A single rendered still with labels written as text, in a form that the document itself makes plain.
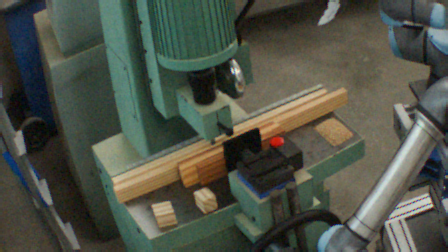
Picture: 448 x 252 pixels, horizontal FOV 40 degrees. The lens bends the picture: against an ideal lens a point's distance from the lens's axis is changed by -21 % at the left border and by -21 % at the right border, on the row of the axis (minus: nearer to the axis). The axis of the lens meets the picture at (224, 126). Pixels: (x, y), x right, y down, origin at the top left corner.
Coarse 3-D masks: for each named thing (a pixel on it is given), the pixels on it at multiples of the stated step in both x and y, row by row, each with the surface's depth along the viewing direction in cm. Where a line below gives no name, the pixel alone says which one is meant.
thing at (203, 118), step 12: (180, 96) 172; (192, 96) 171; (180, 108) 176; (192, 108) 168; (204, 108) 166; (216, 108) 165; (228, 108) 166; (192, 120) 171; (204, 120) 165; (216, 120) 166; (228, 120) 168; (204, 132) 167; (216, 132) 168
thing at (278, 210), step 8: (288, 184) 157; (296, 184) 156; (272, 192) 155; (280, 192) 155; (288, 192) 156; (296, 192) 156; (272, 200) 155; (280, 200) 155; (288, 200) 158; (296, 200) 157; (272, 208) 157; (280, 208) 156; (296, 208) 159; (280, 216) 157; (296, 232) 163; (304, 232) 164; (280, 240) 162; (288, 240) 162; (304, 240) 165; (304, 248) 166
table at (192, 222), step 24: (312, 120) 186; (312, 144) 178; (360, 144) 177; (312, 168) 172; (336, 168) 176; (168, 192) 171; (192, 192) 170; (216, 192) 169; (144, 216) 164; (192, 216) 163; (216, 216) 164; (240, 216) 165; (144, 240) 164; (168, 240) 160; (192, 240) 164
